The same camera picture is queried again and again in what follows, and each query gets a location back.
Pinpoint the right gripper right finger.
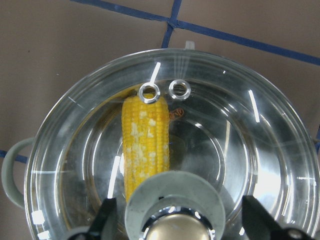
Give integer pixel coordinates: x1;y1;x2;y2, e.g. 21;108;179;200
241;195;320;240

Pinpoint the pale green cooking pot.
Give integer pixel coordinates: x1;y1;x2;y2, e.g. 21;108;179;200
1;41;320;240

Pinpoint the glass pot lid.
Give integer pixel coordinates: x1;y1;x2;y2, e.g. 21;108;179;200
23;47;319;240

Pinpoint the yellow corn cob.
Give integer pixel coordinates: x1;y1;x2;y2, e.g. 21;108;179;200
121;95;170;201

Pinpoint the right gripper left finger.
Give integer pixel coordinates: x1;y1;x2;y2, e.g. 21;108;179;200
65;198;117;240

